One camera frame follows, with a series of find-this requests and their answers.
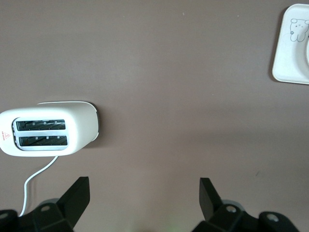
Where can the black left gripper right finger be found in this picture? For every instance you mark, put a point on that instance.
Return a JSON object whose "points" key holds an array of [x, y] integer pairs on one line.
{"points": [[212, 200]]}

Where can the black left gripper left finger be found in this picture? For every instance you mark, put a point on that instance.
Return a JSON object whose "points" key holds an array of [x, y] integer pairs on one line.
{"points": [[72, 200]]}

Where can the cream rabbit print tray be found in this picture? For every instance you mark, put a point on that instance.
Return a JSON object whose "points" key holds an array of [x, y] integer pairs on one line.
{"points": [[285, 62]]}

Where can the cream two-slot toaster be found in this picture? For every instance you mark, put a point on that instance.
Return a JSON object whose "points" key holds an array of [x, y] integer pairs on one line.
{"points": [[79, 125]]}

